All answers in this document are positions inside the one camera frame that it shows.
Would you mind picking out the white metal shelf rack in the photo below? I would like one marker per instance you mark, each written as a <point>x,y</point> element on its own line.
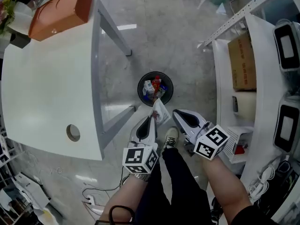
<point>264,102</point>

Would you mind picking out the person's left forearm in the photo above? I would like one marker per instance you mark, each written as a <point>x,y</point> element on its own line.
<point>124,196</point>

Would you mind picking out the person's left shoe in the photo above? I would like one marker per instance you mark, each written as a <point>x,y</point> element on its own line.
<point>170,137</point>

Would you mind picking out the white device with black screen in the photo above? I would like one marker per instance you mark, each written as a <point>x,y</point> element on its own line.
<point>287,125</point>
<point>287,46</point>

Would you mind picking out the white table leg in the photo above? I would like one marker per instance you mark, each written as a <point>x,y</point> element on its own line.
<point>117,123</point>
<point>114,32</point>

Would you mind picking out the person's right forearm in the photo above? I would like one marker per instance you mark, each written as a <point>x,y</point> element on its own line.
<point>225,184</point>

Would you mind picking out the silver wristwatch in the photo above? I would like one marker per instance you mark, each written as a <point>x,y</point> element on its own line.
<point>141,177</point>

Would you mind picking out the white perforated basket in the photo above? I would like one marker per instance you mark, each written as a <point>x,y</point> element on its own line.
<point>236,139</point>

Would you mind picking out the pile of mixed trash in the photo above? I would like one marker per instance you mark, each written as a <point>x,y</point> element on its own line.
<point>153,87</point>

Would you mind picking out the dark grey open box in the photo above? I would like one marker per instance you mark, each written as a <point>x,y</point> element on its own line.
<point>20,41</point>

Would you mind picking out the small snack packet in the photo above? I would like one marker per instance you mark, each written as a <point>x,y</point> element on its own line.
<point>161,114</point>

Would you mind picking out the pink and white flower bouquet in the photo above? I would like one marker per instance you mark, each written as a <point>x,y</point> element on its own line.
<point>7,13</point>

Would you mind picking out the white carton box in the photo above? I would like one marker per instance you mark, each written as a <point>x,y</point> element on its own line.
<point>30,191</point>

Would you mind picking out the orange rectangular box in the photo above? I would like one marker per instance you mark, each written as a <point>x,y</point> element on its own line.
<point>58,13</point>

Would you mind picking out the brown cardboard box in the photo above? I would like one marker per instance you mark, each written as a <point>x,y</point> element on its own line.
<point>242,62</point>

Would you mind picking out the white desk with grommet hole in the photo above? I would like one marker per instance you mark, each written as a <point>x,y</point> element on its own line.
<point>47,90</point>

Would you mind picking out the person's black trousers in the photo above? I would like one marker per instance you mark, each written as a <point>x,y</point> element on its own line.
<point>178,184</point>

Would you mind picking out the person's black shirt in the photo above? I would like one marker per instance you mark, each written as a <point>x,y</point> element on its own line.
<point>253,217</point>

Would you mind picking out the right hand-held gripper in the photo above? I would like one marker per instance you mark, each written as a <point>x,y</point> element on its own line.
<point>211,142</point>

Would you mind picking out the black waste bin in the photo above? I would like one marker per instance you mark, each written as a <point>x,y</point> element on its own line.
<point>168,95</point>

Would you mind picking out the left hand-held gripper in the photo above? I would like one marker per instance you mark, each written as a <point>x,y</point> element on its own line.
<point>133,158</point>

